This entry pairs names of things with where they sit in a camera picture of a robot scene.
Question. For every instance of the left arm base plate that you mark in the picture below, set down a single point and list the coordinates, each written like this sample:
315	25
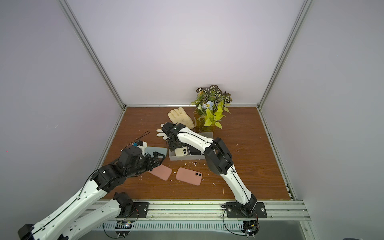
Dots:
136	210

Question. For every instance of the cream white phone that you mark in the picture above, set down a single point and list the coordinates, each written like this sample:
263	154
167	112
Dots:
180	152

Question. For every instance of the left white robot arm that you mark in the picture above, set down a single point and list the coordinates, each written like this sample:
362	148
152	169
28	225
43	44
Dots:
66	222

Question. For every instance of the artificial plant in vase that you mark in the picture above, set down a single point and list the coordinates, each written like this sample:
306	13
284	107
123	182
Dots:
211	104

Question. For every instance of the white cotton glove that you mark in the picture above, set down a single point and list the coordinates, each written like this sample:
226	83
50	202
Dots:
161	134

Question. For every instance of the aluminium front rail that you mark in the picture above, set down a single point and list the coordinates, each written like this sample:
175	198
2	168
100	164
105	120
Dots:
198	210

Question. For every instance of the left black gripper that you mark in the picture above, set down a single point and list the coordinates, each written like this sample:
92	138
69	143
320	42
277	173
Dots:
150	162

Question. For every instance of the pink phone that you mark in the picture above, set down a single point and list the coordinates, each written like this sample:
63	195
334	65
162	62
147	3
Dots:
163	172
189	176

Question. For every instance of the left connector board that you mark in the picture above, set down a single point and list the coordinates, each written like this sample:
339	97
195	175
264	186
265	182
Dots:
123	228

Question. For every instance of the right connector board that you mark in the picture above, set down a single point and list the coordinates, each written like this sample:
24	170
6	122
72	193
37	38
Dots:
251	228

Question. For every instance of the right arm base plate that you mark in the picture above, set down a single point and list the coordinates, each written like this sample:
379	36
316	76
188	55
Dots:
238	211

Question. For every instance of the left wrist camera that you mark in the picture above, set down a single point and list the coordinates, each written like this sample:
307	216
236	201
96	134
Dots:
142	145

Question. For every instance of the cream rubber glove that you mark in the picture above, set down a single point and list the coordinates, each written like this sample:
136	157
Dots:
179	116

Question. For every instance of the connector board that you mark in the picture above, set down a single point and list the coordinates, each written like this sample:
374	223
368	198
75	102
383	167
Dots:
123	228
251	228

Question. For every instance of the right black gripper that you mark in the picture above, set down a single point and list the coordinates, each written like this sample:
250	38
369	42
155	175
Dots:
173	141

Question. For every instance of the white phone black screen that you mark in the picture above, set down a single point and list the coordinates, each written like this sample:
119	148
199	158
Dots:
194	151

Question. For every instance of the grey plastic storage box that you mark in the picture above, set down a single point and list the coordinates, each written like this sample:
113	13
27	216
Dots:
199	141

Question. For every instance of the mint green phone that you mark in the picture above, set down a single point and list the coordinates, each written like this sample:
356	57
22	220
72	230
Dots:
152	150

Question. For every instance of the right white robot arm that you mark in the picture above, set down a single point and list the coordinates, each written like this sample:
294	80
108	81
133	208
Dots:
219	160

